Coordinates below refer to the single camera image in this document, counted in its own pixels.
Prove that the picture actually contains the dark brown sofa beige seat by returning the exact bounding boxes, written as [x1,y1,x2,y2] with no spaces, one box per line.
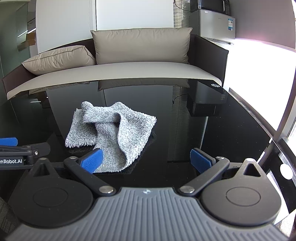
[2,34,229,100]

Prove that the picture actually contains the silver mini fridge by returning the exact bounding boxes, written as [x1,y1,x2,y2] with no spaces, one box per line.
[189,9,236,45]

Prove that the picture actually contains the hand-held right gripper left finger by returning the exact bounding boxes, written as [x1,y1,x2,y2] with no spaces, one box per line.
[29,148,117,198]

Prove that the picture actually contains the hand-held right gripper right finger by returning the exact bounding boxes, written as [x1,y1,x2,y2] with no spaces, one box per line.
[178,148,267,198]

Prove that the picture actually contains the grey window blinds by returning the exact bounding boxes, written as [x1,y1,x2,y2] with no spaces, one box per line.
[173,0,199,29]

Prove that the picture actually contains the white round sticker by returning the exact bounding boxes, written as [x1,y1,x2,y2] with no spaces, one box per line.
[280,163,293,179]

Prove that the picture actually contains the brown cardboard piece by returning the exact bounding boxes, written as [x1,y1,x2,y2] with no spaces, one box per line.
[17,31,36,52]

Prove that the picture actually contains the large beige sofa cushion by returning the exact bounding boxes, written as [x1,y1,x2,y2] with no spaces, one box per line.
[91,27,193,65]

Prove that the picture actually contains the small beige sofa cushion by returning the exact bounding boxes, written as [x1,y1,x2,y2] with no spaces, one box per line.
[21,45,97,76]

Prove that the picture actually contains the black microwave oven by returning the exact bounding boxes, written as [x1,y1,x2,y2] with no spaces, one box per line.
[197,0,231,15]

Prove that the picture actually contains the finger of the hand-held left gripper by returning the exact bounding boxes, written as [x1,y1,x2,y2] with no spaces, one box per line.
[0,142,51,165]
[0,137,19,147]

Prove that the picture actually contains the grey fluffy towel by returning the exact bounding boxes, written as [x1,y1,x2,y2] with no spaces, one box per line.
[65,101,158,173]

